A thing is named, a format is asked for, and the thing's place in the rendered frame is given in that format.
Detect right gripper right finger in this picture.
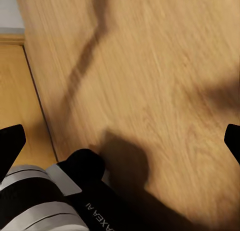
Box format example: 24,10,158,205
224,124,240,164

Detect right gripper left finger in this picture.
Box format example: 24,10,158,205
0,124,26,184

